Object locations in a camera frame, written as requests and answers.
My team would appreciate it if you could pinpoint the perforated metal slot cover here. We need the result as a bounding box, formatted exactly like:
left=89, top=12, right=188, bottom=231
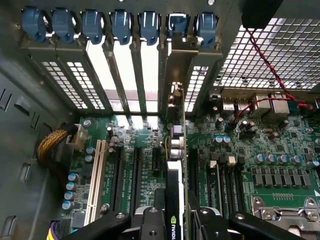
left=183, top=47, right=223, bottom=113
left=56, top=42, right=107, bottom=111
left=24, top=42, right=77, bottom=112

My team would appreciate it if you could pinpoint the yellow braided power cable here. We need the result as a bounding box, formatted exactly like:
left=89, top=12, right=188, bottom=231
left=36, top=123, right=89, bottom=181

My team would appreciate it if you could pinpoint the white expansion slot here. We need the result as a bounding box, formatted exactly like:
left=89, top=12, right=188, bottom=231
left=83, top=139, right=109, bottom=227

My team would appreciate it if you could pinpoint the short black expansion slot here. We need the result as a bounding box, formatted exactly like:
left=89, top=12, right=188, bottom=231
left=151, top=146, right=161, bottom=173

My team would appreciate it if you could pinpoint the purple yellow wire bundle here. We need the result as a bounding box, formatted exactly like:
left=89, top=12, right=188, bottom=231
left=45, top=219, right=65, bottom=240

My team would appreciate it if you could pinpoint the blue slot retention clip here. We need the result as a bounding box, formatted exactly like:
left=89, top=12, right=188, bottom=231
left=138, top=10, right=161, bottom=46
left=196, top=12, right=218, bottom=48
left=80, top=9, right=105, bottom=45
left=109, top=9, right=133, bottom=46
left=51, top=7, right=76, bottom=45
left=166, top=12, right=189, bottom=38
left=21, top=7, right=48, bottom=43

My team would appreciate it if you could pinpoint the green motherboard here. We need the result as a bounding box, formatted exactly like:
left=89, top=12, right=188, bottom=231
left=61, top=109, right=320, bottom=240

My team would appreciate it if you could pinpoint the black intrusion switch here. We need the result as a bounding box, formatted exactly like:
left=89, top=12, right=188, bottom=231
left=240, top=0, right=285, bottom=30

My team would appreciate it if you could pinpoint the black RAM slot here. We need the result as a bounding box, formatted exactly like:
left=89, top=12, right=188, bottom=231
left=233, top=159, right=249, bottom=216
left=223, top=154, right=236, bottom=217

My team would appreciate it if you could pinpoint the metal CPU socket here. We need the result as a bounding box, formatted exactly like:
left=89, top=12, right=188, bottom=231
left=250, top=195, right=320, bottom=240

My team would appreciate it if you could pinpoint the long black expansion slot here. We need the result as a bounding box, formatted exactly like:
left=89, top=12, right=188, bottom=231
left=109, top=145, right=127, bottom=214
left=187, top=148, right=201, bottom=201
left=129, top=146, right=144, bottom=216

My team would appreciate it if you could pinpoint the red black twisted wire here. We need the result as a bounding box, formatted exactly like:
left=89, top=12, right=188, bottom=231
left=224, top=27, right=315, bottom=126

